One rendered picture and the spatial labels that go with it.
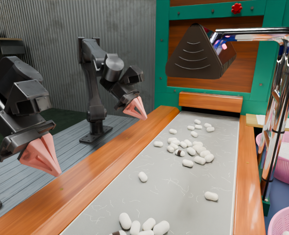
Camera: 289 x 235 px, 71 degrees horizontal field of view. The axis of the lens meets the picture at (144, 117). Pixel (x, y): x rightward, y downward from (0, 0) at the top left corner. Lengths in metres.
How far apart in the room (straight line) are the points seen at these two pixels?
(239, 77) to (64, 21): 3.08
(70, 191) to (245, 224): 0.38
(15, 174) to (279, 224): 0.77
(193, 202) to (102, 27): 3.01
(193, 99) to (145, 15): 2.10
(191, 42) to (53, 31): 3.64
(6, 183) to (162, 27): 0.95
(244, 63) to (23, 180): 1.02
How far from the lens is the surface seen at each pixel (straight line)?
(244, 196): 0.54
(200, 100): 1.06
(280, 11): 1.09
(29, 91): 0.39
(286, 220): 0.55
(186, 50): 0.30
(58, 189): 0.55
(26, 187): 0.76
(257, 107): 1.11
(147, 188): 0.55
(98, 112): 0.96
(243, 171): 0.63
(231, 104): 1.05
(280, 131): 0.55
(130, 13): 3.11
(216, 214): 0.51
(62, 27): 3.76
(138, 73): 0.66
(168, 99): 1.16
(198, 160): 0.66
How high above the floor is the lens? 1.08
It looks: 19 degrees down
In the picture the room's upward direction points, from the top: straight up
